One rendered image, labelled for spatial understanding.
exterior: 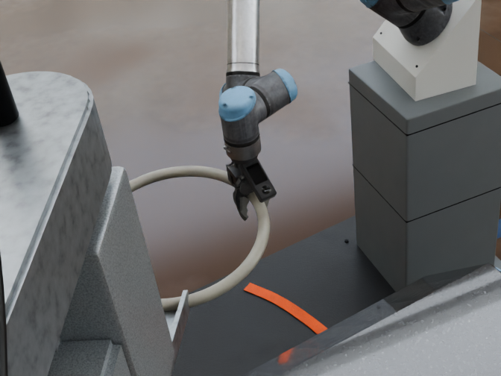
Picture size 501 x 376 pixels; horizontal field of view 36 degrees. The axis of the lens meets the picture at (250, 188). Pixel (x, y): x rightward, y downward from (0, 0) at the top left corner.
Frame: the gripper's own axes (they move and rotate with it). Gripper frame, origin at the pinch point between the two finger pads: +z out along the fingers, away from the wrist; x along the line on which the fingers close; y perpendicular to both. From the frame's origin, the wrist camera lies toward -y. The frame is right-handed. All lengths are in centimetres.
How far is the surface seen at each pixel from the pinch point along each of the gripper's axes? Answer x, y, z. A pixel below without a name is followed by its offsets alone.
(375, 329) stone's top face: -7.0, -47.1, 2.9
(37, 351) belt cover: 59, -87, -79
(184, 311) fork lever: 31.2, -28.2, -8.0
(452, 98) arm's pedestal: -82, 22, 7
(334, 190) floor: -77, 93, 96
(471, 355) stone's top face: -20, -64, 2
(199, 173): 8.6, 15.3, -7.7
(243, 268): 13.7, -22.5, -6.8
